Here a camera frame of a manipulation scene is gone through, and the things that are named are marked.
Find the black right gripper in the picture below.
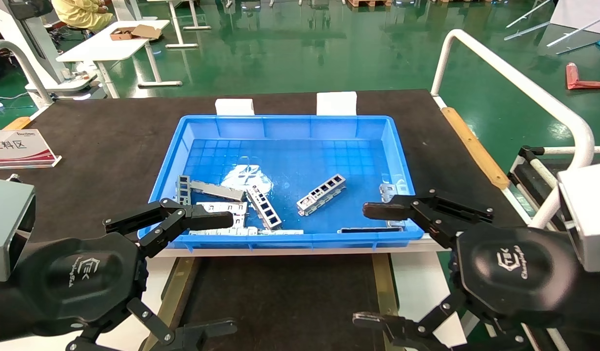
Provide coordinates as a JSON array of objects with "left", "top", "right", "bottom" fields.
[{"left": 353, "top": 190, "right": 581, "bottom": 351}]

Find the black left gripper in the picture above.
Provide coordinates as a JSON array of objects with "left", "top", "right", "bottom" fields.
[{"left": 15, "top": 197, "right": 238, "bottom": 351}]

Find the windowed grey metal bracket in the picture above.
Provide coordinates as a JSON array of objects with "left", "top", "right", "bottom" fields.
[
  {"left": 177, "top": 175, "right": 192, "bottom": 205},
  {"left": 246, "top": 185, "right": 283, "bottom": 231},
  {"left": 297, "top": 174, "right": 347, "bottom": 216}
]

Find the flat grey metal bar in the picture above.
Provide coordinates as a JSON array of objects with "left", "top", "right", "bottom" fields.
[{"left": 190, "top": 180, "right": 245, "bottom": 202}]

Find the long wooden edge strip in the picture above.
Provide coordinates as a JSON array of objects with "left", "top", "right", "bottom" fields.
[{"left": 441, "top": 107, "right": 510, "bottom": 190}]

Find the black rack with white tubes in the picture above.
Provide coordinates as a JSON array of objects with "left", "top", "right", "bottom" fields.
[{"left": 507, "top": 145, "right": 600, "bottom": 215}]

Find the large blue plastic bin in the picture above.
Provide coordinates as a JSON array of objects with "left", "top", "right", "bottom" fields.
[{"left": 138, "top": 115, "right": 424, "bottom": 250}]

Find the white foam block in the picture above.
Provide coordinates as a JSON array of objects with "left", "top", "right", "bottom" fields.
[
  {"left": 317, "top": 92, "right": 358, "bottom": 116},
  {"left": 216, "top": 98, "right": 255, "bottom": 116}
]

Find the long white tube railing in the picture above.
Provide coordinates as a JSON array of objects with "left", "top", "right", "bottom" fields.
[{"left": 431, "top": 29, "right": 596, "bottom": 230}]

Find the white acrylic sign red stripe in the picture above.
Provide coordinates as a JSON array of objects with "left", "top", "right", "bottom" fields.
[{"left": 0, "top": 129, "right": 62, "bottom": 170}]

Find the short wooden edge strip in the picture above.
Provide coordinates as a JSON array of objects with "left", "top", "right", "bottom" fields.
[{"left": 2, "top": 116, "right": 32, "bottom": 131}]

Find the red angled object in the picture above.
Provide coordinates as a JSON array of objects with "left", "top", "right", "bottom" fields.
[{"left": 566, "top": 62, "right": 600, "bottom": 90}]

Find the white work table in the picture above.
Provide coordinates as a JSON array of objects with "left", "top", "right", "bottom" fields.
[{"left": 56, "top": 19, "right": 182, "bottom": 98}]

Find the open cardboard box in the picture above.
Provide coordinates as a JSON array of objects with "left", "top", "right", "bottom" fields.
[{"left": 110, "top": 24, "right": 162, "bottom": 41}]

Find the grey white tube railing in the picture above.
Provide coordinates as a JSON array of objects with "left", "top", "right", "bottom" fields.
[{"left": 0, "top": 39, "right": 54, "bottom": 109}]

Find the white metal bar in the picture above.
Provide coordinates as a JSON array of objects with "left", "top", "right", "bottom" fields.
[
  {"left": 546, "top": 14, "right": 600, "bottom": 48},
  {"left": 504, "top": 20, "right": 554, "bottom": 41}
]

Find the person in yellow coat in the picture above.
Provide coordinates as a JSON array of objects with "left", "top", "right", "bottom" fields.
[{"left": 51, "top": 0, "right": 114, "bottom": 32}]

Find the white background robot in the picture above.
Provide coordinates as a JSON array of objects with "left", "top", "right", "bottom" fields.
[{"left": 0, "top": 0, "right": 105, "bottom": 100}]

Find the white board panel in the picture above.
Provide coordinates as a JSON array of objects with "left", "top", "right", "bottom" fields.
[{"left": 549, "top": 0, "right": 600, "bottom": 36}]

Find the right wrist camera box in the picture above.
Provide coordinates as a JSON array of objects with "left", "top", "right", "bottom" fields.
[{"left": 558, "top": 162, "right": 600, "bottom": 273}]

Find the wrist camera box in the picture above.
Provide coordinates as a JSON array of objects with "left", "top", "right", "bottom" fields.
[
  {"left": 558, "top": 162, "right": 600, "bottom": 273},
  {"left": 0, "top": 176, "right": 36, "bottom": 282}
]

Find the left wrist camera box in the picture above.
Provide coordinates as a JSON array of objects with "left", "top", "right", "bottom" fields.
[{"left": 0, "top": 176, "right": 36, "bottom": 282}]

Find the white table leg frame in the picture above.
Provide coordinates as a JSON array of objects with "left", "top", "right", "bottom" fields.
[{"left": 146, "top": 0, "right": 213, "bottom": 49}]

